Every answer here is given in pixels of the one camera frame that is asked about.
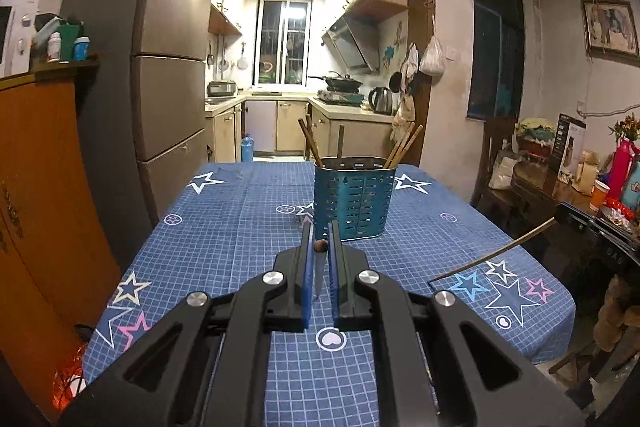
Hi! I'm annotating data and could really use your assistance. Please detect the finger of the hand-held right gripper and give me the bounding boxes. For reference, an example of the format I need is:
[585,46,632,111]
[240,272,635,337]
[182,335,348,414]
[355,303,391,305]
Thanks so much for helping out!
[559,211,602,245]
[556,201,604,225]

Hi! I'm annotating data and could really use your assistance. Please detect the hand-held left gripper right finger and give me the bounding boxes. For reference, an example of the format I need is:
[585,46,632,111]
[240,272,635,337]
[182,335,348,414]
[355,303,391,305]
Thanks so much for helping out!
[330,220,587,427]

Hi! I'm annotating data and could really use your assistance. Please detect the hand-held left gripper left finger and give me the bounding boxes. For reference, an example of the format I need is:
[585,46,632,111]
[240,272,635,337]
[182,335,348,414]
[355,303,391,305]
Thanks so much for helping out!
[60,221,316,427]

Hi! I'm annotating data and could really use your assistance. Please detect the wooden chopstick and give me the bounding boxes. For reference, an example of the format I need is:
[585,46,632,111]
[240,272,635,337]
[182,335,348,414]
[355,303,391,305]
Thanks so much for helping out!
[429,217,558,284]
[313,239,329,299]

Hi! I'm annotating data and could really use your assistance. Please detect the teal perforated utensil holder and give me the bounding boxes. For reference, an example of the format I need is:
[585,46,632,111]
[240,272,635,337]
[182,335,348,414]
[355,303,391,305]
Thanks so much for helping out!
[313,154,397,242]

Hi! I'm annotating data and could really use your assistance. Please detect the bunch of wooden chopsticks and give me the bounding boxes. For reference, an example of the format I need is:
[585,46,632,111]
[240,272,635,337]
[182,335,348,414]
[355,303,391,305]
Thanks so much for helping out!
[297,114,425,170]

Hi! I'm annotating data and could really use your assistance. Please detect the person's right hand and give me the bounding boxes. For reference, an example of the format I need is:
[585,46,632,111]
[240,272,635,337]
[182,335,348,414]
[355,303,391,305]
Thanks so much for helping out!
[594,276,639,354]

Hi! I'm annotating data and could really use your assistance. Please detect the orange paper cup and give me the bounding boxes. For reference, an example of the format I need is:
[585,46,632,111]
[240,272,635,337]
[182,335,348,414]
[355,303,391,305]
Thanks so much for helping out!
[589,179,610,212]

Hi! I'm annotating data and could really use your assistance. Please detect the cream paper bag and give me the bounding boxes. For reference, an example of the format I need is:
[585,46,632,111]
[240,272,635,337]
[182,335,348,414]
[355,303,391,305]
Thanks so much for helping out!
[574,150,601,195]

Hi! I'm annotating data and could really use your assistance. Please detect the dark wooden sideboard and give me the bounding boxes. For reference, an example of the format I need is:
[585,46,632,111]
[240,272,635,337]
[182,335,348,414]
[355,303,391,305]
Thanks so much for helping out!
[505,162,640,258]

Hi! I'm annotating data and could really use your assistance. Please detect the red thermos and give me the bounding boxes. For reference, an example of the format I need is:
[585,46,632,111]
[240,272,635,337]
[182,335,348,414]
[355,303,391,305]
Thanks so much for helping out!
[607,141,640,210]

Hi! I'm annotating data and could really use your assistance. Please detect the black product box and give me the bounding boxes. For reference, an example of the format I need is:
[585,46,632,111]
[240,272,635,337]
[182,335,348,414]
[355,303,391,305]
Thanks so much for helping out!
[550,113,587,185]

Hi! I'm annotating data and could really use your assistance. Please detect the blue star-print tablecloth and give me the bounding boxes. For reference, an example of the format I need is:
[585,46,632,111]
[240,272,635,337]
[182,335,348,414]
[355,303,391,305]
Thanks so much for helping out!
[82,161,576,427]

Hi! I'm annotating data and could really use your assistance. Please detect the dark wooden chair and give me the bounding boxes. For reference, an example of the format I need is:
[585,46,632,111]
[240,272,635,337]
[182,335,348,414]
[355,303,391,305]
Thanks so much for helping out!
[472,117,521,218]

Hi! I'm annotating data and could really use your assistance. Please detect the wooden stool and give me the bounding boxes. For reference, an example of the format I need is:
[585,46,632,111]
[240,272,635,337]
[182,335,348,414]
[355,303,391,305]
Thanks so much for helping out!
[547,332,640,400]

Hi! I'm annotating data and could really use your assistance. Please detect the cream kitchen base cabinets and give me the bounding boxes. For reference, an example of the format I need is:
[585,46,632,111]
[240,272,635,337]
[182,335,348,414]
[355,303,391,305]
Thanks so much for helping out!
[205,94,396,162]

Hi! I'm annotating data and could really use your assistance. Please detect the dark room window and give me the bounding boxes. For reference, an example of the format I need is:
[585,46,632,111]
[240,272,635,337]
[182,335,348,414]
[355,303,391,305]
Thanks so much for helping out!
[467,0,526,120]

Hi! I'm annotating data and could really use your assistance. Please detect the framed picture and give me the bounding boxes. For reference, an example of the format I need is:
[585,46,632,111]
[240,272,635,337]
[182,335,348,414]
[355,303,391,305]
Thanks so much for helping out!
[580,0,640,60]

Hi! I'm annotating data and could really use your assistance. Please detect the hanging beige bag bundle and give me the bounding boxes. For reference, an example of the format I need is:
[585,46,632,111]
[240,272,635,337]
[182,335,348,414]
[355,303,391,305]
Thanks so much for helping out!
[390,42,420,142]

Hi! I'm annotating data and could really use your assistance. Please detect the gas stove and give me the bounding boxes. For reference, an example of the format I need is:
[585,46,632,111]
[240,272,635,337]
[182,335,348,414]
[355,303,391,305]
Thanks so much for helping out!
[317,91,366,106]

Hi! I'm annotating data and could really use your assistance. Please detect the steel electric kettle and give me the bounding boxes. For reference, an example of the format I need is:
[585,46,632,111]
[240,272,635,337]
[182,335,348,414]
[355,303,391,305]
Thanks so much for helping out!
[368,87,394,115]

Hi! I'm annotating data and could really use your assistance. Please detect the black wok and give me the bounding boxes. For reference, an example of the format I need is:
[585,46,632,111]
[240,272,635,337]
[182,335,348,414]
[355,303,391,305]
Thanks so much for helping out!
[307,74,363,90]

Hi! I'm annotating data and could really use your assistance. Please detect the white hanging plastic bag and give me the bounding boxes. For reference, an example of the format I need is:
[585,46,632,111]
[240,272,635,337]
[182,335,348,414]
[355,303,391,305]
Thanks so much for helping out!
[419,36,446,76]

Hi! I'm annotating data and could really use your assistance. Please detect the grey toaster oven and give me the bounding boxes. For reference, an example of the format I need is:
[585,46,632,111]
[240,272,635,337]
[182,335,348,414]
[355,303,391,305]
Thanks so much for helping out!
[206,79,237,98]

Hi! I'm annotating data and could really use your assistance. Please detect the grey refrigerator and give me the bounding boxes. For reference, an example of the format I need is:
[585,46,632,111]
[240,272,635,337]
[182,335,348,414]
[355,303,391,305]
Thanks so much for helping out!
[60,0,211,258]

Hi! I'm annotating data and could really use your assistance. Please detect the steel range hood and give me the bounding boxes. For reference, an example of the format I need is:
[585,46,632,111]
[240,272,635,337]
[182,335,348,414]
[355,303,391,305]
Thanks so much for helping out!
[321,16,381,72]

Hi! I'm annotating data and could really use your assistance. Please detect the kitchen window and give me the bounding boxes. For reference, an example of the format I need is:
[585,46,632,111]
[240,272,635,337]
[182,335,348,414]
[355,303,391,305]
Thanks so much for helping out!
[255,0,313,86]

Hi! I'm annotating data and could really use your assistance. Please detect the red plastic bag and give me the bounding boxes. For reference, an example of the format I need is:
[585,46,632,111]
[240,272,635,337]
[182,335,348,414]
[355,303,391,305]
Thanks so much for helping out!
[52,342,91,410]

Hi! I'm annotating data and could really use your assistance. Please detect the orange wooden cabinet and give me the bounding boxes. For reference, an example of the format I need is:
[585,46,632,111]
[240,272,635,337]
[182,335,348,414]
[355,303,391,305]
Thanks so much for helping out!
[0,62,123,408]

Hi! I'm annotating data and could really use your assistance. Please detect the green container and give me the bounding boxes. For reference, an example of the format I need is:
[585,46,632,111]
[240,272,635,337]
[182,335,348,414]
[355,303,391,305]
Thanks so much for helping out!
[55,23,83,62]

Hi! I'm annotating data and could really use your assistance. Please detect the grey carton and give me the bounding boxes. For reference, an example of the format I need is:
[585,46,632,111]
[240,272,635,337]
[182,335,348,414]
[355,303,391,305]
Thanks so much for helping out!
[31,14,63,45]

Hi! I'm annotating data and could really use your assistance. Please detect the white microwave oven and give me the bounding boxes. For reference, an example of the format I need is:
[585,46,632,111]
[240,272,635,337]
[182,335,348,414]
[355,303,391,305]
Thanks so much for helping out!
[0,0,41,78]

